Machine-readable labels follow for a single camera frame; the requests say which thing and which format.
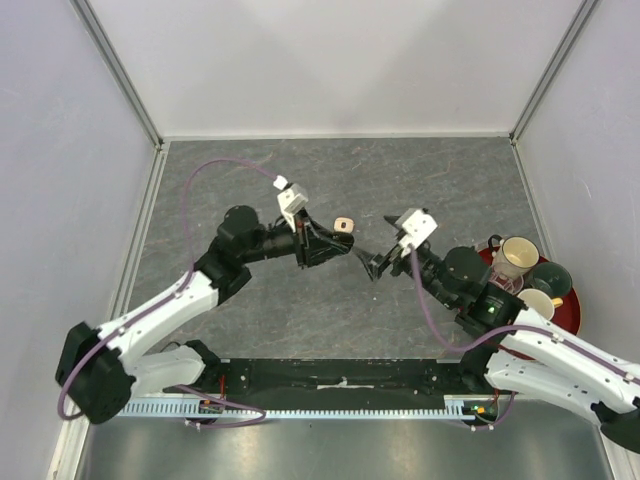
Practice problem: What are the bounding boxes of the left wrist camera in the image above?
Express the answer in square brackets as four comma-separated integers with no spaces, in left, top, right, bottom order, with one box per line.
[277,183,309,231]

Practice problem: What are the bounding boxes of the cream mug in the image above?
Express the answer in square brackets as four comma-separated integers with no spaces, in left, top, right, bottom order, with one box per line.
[487,235,540,279]

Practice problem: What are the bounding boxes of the beige earbud charging case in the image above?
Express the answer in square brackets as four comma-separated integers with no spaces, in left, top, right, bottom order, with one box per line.
[333,217,355,233]

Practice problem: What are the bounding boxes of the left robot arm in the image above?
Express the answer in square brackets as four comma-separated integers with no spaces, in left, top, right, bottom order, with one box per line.
[55,205,354,425]

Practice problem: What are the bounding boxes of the cream cup with handle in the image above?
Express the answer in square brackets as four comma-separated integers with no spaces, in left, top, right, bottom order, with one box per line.
[517,288,564,320]

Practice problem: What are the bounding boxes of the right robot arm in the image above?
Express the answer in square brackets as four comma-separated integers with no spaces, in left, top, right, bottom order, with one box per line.
[353,209,639,452]

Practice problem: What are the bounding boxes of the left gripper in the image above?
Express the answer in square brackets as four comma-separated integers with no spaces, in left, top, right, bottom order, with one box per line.
[241,208,348,270]

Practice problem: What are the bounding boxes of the slotted cable duct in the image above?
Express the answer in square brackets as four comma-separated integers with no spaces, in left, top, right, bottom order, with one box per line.
[118,396,475,421]

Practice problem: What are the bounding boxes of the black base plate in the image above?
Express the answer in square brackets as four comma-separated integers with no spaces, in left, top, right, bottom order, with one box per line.
[195,358,494,411]

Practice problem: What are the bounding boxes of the clear glass cup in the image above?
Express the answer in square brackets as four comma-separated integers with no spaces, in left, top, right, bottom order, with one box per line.
[489,265,524,295]

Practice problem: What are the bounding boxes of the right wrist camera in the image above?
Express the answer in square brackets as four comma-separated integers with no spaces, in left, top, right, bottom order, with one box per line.
[395,208,438,256]

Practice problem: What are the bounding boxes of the dark green cup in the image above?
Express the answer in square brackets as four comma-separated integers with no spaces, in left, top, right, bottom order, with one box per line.
[525,262,573,298]

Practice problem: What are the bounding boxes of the red round tray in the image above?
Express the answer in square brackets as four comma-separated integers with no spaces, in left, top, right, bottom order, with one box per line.
[476,247,582,360]

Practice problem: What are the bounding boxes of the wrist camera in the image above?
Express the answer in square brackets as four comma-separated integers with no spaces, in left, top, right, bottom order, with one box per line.
[277,183,309,231]
[395,208,438,256]

